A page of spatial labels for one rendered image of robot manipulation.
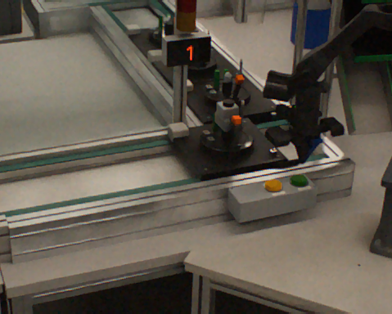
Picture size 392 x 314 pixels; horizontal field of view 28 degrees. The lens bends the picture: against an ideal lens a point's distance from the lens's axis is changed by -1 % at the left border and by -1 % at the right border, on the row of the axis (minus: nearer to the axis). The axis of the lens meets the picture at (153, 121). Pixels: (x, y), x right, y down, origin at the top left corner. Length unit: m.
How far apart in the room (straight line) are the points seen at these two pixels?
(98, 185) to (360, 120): 0.72
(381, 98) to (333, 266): 0.55
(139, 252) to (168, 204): 0.13
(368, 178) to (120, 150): 0.68
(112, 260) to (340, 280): 0.52
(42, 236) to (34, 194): 0.19
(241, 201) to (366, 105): 0.51
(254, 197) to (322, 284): 0.26
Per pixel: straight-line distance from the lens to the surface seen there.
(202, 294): 1.92
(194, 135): 2.13
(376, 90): 2.23
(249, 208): 1.90
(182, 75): 2.12
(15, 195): 2.00
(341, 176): 2.09
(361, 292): 1.83
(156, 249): 1.89
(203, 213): 1.95
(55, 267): 1.84
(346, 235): 1.99
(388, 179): 1.85
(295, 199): 1.95
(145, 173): 2.06
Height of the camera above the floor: 2.00
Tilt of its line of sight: 28 degrees down
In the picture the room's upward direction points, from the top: 1 degrees clockwise
